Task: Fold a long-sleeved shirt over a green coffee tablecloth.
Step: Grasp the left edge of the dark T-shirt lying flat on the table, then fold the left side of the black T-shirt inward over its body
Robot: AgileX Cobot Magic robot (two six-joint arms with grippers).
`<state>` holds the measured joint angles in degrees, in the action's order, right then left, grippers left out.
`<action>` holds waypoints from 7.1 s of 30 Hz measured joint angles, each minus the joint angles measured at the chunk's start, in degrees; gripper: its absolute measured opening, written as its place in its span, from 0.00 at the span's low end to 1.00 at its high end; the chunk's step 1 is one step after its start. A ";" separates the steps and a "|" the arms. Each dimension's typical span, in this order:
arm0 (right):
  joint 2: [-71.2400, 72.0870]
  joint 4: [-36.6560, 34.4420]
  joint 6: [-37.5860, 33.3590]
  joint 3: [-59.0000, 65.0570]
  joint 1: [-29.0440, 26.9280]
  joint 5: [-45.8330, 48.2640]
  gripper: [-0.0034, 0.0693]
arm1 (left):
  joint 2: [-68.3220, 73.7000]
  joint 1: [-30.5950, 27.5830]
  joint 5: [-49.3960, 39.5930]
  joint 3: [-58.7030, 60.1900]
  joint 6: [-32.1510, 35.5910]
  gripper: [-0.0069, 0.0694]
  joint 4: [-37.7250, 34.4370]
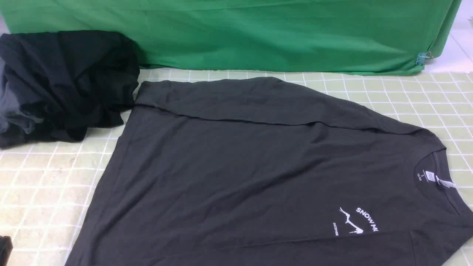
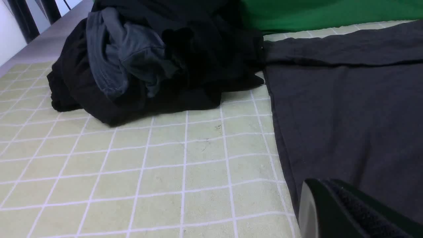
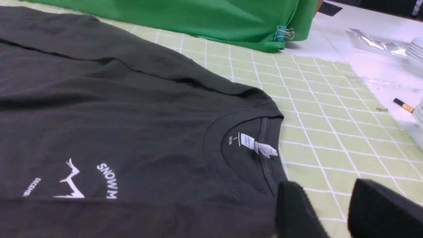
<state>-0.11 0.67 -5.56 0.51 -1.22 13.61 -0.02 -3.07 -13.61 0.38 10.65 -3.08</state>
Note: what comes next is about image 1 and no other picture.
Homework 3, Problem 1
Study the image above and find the dark gray long-sleeve top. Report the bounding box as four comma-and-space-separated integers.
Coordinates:
66, 77, 472, 266

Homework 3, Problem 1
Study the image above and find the pile of black clothes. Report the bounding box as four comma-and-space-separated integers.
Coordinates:
0, 30, 140, 149

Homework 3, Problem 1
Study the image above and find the green backdrop cloth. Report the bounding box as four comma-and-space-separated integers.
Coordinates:
1, 0, 461, 75

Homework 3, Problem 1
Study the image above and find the green checkered table mat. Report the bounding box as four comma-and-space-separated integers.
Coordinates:
0, 68, 473, 266

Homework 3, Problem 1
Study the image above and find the blue binder clip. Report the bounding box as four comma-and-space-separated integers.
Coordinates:
415, 51, 434, 66

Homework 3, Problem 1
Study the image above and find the black object at edge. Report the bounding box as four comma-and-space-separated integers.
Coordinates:
0, 236, 13, 266

